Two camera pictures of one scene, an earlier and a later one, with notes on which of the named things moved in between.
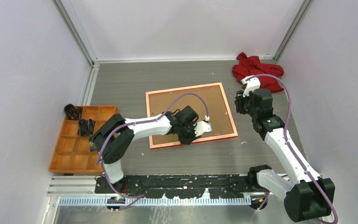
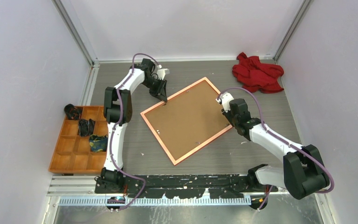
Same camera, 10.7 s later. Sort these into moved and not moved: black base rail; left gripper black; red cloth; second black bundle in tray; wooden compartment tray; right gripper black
Moved: right gripper black; left gripper black
Not moved: wooden compartment tray; red cloth; second black bundle in tray; black base rail
